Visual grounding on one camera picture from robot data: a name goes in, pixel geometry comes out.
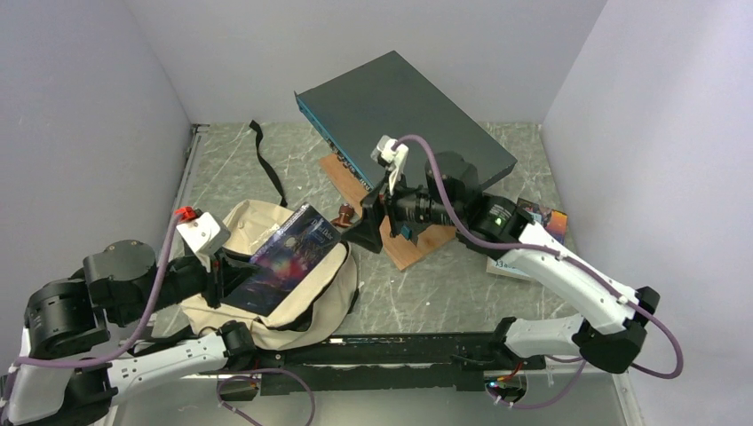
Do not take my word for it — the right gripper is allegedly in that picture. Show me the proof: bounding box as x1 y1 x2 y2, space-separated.
340 167 461 253

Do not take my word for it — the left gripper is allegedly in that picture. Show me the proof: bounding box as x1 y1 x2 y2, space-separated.
116 243 262 324

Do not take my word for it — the dark purple paperback book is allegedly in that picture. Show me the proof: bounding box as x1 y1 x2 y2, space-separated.
222 200 348 321

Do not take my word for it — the cream canvas backpack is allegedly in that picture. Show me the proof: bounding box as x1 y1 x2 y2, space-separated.
178 120 360 352

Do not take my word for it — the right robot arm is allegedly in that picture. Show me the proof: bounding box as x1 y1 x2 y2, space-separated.
344 146 660 374

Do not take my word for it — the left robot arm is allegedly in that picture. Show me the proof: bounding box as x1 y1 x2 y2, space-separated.
1 240 256 425

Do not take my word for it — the wooden board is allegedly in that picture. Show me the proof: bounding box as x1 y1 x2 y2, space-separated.
319 154 456 271

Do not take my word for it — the brown pipe tee fitting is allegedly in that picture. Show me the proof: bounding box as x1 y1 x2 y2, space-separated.
330 203 355 229

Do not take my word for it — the treehouse paperback book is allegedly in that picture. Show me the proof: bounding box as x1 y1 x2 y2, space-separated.
486 257 534 281

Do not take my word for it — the blue orange paperback book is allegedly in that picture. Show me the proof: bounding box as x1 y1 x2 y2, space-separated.
517 197 568 243

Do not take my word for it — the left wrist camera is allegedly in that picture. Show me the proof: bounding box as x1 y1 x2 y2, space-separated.
174 206 231 256

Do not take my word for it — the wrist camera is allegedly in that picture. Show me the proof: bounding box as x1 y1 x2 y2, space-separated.
370 135 408 195
174 206 231 256

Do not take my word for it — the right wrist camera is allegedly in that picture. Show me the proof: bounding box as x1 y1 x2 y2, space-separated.
370 135 408 195

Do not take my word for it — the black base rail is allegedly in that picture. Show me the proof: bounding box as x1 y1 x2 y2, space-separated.
231 332 546 396

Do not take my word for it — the dark grey network switch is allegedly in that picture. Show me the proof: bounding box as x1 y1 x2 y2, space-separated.
295 51 517 190

